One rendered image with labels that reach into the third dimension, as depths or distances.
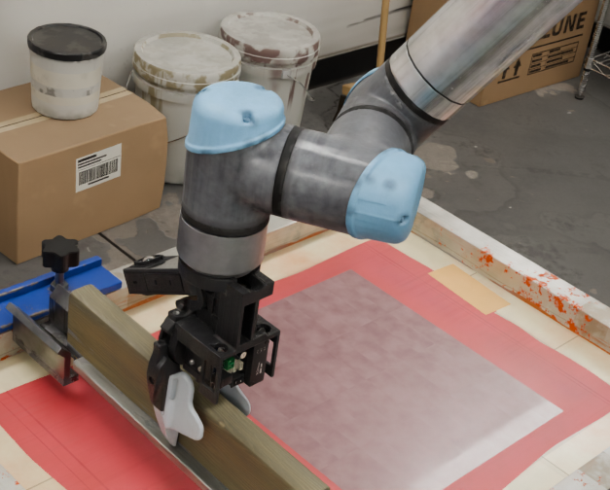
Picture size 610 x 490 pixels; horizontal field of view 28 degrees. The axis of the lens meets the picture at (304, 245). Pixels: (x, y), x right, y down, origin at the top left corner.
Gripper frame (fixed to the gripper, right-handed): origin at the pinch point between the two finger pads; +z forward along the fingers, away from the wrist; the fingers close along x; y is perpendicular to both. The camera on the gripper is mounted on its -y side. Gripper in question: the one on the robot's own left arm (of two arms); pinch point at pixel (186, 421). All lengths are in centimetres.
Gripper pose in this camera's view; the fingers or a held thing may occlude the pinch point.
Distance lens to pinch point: 118.5
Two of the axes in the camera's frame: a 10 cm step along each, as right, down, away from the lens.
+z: -1.3, 8.4, 5.3
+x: 7.1, -2.9, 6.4
